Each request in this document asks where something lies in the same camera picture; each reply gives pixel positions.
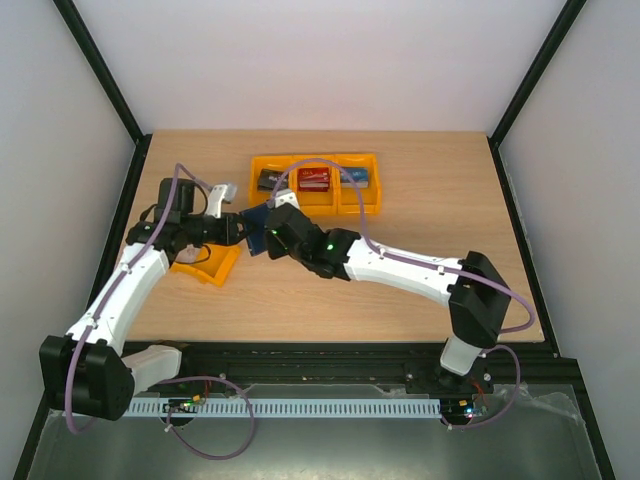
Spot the blue leather card holder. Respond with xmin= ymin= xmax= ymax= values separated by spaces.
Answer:
xmin=240 ymin=203 xmax=270 ymax=257

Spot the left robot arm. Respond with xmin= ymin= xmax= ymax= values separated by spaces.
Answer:
xmin=39 ymin=177 xmax=253 ymax=420

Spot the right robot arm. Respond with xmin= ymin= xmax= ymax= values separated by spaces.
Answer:
xmin=265 ymin=203 xmax=511 ymax=392

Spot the card in small bin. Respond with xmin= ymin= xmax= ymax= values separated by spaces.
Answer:
xmin=175 ymin=245 xmax=201 ymax=264

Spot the black card stack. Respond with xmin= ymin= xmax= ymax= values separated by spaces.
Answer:
xmin=256 ymin=169 xmax=289 ymax=192

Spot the red card stack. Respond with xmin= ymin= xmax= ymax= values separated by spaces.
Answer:
xmin=297 ymin=167 xmax=331 ymax=192

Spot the blue card stack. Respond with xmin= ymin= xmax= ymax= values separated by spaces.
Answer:
xmin=340 ymin=167 xmax=370 ymax=189

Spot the small yellow bin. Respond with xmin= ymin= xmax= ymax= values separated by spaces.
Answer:
xmin=170 ymin=244 xmax=242 ymax=287

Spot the yellow three-compartment bin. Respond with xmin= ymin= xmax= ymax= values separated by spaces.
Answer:
xmin=249 ymin=153 xmax=382 ymax=216

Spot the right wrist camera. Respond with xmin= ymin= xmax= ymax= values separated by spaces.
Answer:
xmin=267 ymin=189 xmax=300 ymax=211

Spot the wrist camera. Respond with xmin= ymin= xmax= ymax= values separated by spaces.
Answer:
xmin=267 ymin=189 xmax=300 ymax=211
xmin=205 ymin=183 xmax=237 ymax=219

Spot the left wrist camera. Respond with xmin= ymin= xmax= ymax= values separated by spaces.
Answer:
xmin=205 ymin=183 xmax=237 ymax=219

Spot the white slotted cable duct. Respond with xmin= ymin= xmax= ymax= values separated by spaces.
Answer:
xmin=122 ymin=397 xmax=442 ymax=419

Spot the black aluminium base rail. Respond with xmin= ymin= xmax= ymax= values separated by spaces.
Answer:
xmin=176 ymin=342 xmax=585 ymax=397

